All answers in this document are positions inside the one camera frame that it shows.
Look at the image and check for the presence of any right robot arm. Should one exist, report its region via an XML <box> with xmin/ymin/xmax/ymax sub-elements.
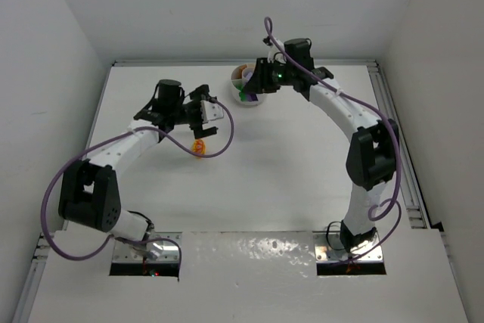
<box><xmin>242</xmin><ymin>38</ymin><xmax>398</xmax><ymax>251</ymax></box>

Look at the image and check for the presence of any white divided round container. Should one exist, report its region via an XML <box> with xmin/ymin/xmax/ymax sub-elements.
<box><xmin>229</xmin><ymin>64</ymin><xmax>267</xmax><ymax>107</ymax></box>

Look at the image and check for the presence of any yellow butterfly lego piece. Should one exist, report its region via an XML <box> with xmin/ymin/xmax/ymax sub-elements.
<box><xmin>191</xmin><ymin>139</ymin><xmax>206</xmax><ymax>158</ymax></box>

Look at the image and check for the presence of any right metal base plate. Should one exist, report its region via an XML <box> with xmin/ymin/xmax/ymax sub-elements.
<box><xmin>313</xmin><ymin>231</ymin><xmax>386</xmax><ymax>262</ymax></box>

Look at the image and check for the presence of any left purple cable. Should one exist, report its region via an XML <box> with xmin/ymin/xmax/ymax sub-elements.
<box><xmin>40</xmin><ymin>100</ymin><xmax>234</xmax><ymax>262</ymax></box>

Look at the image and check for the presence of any metal base plate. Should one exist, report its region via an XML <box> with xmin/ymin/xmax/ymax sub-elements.
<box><xmin>112</xmin><ymin>232</ymin><xmax>182</xmax><ymax>263</ymax></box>
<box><xmin>313</xmin><ymin>231</ymin><xmax>386</xmax><ymax>262</ymax></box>

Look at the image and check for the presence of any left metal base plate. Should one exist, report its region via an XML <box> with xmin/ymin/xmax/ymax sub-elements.
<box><xmin>112</xmin><ymin>232</ymin><xmax>182</xmax><ymax>263</ymax></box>

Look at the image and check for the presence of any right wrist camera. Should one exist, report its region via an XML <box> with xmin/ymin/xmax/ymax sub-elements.
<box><xmin>262</xmin><ymin>36</ymin><xmax>285</xmax><ymax>64</ymax></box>

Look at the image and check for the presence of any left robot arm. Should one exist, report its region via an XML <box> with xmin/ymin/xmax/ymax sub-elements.
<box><xmin>58</xmin><ymin>79</ymin><xmax>224</xmax><ymax>241</ymax></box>

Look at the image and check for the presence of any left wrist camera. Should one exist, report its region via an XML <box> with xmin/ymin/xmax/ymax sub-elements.
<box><xmin>200</xmin><ymin>100</ymin><xmax>224</xmax><ymax>124</ymax></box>

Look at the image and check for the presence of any green square lego brick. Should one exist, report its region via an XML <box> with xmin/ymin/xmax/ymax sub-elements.
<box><xmin>239</xmin><ymin>92</ymin><xmax>247</xmax><ymax>102</ymax></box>

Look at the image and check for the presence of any purple curved lego brick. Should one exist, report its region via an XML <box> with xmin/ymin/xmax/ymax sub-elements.
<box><xmin>240</xmin><ymin>93</ymin><xmax>261</xmax><ymax>105</ymax></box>

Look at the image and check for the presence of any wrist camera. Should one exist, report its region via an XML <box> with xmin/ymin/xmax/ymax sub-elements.
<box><xmin>200</xmin><ymin>100</ymin><xmax>224</xmax><ymax>124</ymax></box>
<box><xmin>262</xmin><ymin>36</ymin><xmax>285</xmax><ymax>64</ymax></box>

